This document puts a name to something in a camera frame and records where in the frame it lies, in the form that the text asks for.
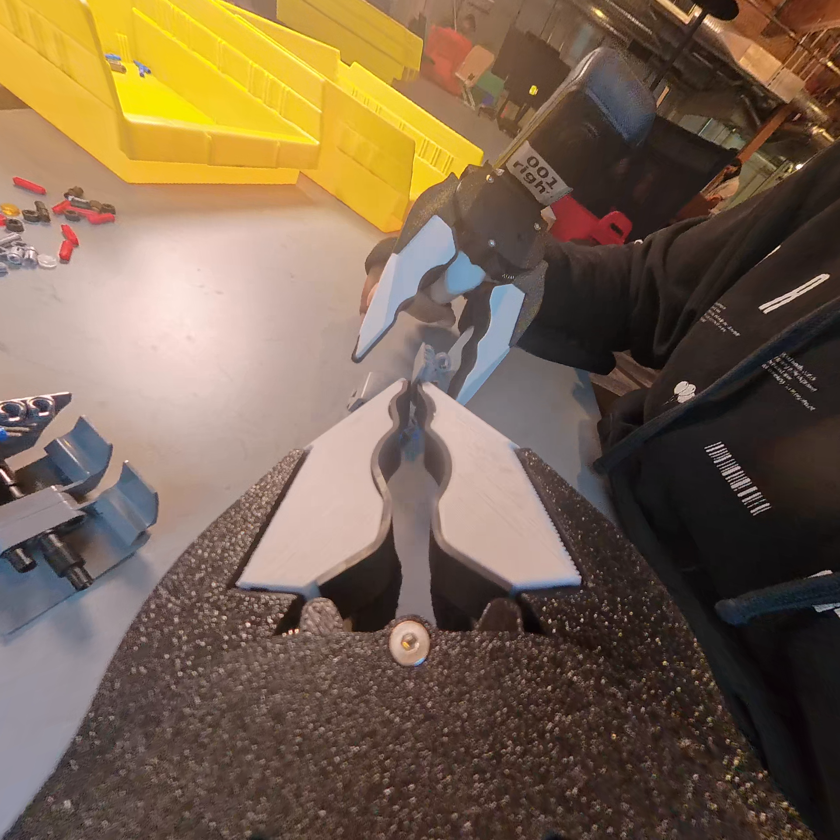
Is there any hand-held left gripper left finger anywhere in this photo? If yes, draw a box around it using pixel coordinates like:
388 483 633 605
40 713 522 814
234 378 411 598

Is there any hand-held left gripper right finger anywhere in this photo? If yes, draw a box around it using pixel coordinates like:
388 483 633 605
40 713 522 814
419 379 585 598

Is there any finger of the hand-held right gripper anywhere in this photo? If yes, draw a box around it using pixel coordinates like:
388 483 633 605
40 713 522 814
351 215 460 365
451 283 528 406

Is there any person's right forearm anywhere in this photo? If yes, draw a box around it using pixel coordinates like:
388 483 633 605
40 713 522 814
525 213 729 376

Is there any grey desk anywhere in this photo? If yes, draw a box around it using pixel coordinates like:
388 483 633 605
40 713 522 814
0 108 618 821

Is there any person's right hand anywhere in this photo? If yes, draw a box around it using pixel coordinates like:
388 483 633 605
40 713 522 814
358 238 460 327

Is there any red chair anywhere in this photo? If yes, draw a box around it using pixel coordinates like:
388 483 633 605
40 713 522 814
550 193 634 247

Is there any yellow plastic bin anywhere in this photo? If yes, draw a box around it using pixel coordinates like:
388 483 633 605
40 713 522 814
0 0 322 186
276 0 424 85
217 0 485 235

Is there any red bean bag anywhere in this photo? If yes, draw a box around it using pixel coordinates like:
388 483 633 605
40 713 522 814
423 25 475 83

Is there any person's black hoodie torso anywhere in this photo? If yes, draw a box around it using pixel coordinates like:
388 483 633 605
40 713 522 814
591 141 840 840

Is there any pile of small brick parts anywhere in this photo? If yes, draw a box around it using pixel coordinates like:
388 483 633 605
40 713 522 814
0 175 118 277

